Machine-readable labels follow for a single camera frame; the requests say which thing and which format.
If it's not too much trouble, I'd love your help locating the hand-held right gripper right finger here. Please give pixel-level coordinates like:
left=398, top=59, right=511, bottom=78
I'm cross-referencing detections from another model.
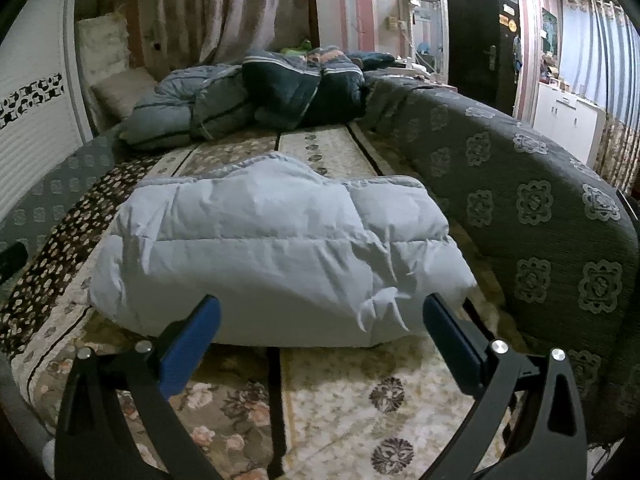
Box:
left=422, top=292, right=588, bottom=480

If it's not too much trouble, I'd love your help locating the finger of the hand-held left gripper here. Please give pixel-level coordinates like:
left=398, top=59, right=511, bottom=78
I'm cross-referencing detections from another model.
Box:
left=0, top=241, right=29, bottom=286

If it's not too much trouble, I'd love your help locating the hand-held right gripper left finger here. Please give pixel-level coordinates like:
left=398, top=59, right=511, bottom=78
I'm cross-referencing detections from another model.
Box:
left=54, top=295, right=223, bottom=480

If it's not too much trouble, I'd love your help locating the light blue down jacket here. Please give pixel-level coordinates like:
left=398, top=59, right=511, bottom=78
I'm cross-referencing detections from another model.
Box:
left=87, top=152, right=478, bottom=348

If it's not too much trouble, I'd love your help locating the dark floral blanket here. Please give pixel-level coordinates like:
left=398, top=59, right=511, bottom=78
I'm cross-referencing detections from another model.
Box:
left=0, top=132, right=126, bottom=251

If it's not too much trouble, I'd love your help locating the floral bed blanket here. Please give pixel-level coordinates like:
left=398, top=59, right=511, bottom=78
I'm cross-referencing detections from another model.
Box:
left=0, top=120, right=531, bottom=480

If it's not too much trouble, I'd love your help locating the plain grey cloth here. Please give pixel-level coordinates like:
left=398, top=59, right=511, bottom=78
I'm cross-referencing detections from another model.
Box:
left=0, top=350, right=56, bottom=471

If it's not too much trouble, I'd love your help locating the grey patterned bed side cushion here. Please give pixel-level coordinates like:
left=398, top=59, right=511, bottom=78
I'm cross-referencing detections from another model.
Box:
left=357, top=70, right=640, bottom=451

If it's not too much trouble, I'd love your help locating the beige pillow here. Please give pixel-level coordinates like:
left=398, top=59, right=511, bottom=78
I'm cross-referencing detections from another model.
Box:
left=90, top=67, right=158, bottom=121

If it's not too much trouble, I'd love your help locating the grey-blue folded quilt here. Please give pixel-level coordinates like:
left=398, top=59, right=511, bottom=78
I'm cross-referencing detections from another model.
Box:
left=117, top=62, right=261, bottom=151

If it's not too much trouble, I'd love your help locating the white fluffy pillow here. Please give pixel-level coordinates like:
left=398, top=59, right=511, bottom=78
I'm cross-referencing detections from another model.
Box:
left=75, top=12, right=132, bottom=86

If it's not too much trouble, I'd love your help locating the white cabinet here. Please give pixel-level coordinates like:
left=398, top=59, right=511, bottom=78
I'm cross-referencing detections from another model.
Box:
left=532, top=82, right=608, bottom=166

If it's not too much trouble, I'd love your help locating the dark blue striped quilt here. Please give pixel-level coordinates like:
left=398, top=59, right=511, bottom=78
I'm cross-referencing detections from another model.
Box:
left=242, top=45, right=368, bottom=128

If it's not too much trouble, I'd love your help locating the black door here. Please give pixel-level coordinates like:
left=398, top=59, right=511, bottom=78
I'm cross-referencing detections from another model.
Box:
left=445, top=0, right=521, bottom=116

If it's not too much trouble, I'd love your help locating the white framed mirror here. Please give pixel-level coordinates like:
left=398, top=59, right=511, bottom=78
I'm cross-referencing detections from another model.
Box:
left=400, top=0, right=448, bottom=83

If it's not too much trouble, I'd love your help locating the beige patterned curtain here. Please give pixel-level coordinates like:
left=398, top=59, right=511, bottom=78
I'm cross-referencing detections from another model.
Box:
left=137, top=0, right=321, bottom=81

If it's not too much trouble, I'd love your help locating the blue window curtain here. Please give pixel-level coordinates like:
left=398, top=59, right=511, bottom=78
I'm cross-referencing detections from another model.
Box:
left=557, top=0, right=640, bottom=196

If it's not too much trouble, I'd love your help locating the small green wall picture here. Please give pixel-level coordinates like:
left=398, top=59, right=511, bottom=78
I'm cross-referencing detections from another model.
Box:
left=542, top=7, right=560, bottom=56

